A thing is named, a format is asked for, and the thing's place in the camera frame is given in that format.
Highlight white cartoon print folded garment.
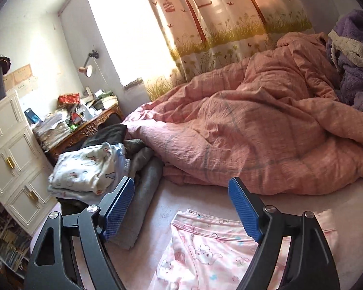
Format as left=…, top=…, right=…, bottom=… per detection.
left=47, top=142, right=130, bottom=195

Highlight paper sheets on wall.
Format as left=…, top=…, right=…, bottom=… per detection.
left=3, top=65, right=38, bottom=91

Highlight carved wooden desk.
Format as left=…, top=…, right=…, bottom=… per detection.
left=47, top=103, right=124, bottom=160

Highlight bookshelf with books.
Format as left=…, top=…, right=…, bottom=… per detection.
left=0, top=184, right=34, bottom=278

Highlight red gift box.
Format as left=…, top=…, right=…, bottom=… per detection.
left=58, top=94, right=81, bottom=105

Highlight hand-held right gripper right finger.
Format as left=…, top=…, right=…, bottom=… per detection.
left=228, top=177, right=341, bottom=290

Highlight purple fleece robe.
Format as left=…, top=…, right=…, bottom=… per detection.
left=325, top=9, right=363, bottom=115

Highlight tree print curtain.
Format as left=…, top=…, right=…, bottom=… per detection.
left=141, top=0, right=317, bottom=102

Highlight black crumpled garment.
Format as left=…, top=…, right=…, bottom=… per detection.
left=79, top=124, right=128, bottom=152

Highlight pink plaid quilt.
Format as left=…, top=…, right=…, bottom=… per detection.
left=121, top=32, right=363, bottom=195

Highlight blue packet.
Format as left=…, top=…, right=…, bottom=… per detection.
left=24, top=108, right=38, bottom=124

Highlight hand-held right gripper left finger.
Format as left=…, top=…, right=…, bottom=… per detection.
left=24, top=176, right=136, bottom=290

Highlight pink cartoon print pants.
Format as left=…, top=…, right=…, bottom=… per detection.
left=148, top=208, right=339, bottom=290

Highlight pink bed sheet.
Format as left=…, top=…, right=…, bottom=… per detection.
left=30, top=157, right=363, bottom=290

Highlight white drawer cabinet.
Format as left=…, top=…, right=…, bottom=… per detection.
left=0, top=89, right=59, bottom=236

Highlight stack of papers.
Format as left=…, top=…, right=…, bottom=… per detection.
left=33, top=112, right=71, bottom=152

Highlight grey folded garment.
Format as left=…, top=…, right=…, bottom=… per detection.
left=109, top=139, right=165, bottom=250

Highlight wall mounted lamp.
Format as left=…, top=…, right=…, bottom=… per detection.
left=79, top=50, right=100, bottom=77

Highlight pile of books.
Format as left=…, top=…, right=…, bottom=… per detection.
left=85, top=87, right=118, bottom=111

